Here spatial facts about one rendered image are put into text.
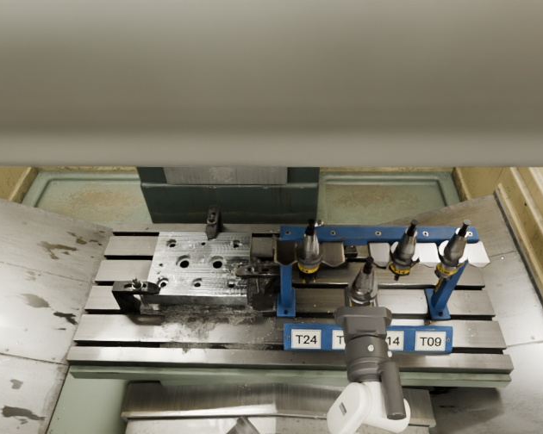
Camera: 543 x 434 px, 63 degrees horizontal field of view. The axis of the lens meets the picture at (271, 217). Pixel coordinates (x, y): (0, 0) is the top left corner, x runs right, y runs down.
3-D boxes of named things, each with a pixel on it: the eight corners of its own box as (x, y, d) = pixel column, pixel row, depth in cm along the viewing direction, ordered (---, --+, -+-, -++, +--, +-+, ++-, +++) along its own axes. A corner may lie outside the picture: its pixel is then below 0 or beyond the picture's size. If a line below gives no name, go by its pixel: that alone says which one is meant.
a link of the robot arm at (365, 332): (396, 300, 92) (405, 355, 84) (388, 324, 99) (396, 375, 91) (334, 300, 92) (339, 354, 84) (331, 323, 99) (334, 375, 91)
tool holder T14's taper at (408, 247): (410, 242, 103) (417, 223, 98) (417, 257, 100) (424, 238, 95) (392, 244, 103) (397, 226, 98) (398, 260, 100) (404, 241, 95)
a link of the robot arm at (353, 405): (388, 385, 85) (350, 434, 89) (352, 374, 82) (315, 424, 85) (404, 412, 80) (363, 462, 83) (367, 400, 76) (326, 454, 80)
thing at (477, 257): (491, 269, 100) (493, 266, 99) (467, 268, 100) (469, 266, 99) (483, 244, 104) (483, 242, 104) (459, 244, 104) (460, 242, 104)
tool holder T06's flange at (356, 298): (370, 278, 99) (371, 272, 97) (380, 301, 95) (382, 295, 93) (343, 283, 98) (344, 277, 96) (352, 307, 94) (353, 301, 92)
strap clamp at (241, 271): (282, 295, 132) (281, 266, 121) (238, 294, 133) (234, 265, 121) (282, 286, 134) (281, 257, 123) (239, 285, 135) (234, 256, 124)
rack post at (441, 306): (450, 319, 125) (484, 257, 103) (431, 319, 125) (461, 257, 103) (442, 290, 132) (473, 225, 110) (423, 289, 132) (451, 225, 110)
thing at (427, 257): (442, 268, 100) (443, 266, 99) (419, 268, 100) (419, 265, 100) (435, 244, 105) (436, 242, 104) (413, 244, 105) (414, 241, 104)
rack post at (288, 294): (295, 318, 127) (296, 255, 105) (277, 317, 127) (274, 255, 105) (295, 288, 134) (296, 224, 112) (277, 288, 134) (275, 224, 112)
